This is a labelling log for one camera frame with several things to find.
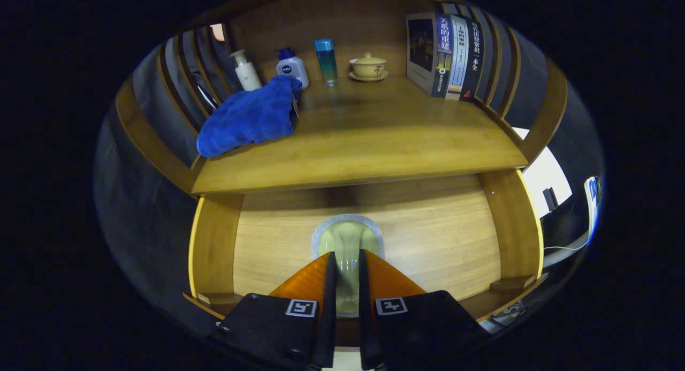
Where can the white low cabinet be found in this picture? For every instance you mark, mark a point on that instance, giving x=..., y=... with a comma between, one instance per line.
x=543, y=173

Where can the blue towel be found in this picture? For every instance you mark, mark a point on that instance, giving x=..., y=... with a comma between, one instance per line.
x=246, y=119

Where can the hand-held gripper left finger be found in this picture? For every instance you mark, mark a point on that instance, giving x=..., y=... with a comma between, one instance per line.
x=329, y=307

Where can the teal blue bottle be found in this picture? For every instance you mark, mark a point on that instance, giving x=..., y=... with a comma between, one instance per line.
x=326, y=63

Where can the green scrub brush grey base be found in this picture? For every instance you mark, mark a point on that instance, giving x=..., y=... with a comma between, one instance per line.
x=348, y=237

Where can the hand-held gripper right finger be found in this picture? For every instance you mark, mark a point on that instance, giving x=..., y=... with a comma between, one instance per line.
x=365, y=307

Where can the wooden drawer with black knob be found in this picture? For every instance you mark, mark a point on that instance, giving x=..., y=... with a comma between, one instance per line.
x=428, y=237

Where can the wooden countertop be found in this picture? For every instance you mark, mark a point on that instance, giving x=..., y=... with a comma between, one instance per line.
x=374, y=141

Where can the blue spine book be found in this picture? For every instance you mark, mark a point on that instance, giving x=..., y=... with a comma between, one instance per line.
x=423, y=50

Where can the white bottle with blue cap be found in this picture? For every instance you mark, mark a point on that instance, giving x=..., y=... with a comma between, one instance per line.
x=291, y=68

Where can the wooden cabinet frame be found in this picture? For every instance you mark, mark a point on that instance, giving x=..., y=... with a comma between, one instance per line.
x=348, y=23

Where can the white pump bottle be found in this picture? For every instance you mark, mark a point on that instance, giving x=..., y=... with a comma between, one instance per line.
x=247, y=74

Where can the beige lidded tea cup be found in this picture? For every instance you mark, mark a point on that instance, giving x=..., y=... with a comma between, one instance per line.
x=368, y=67

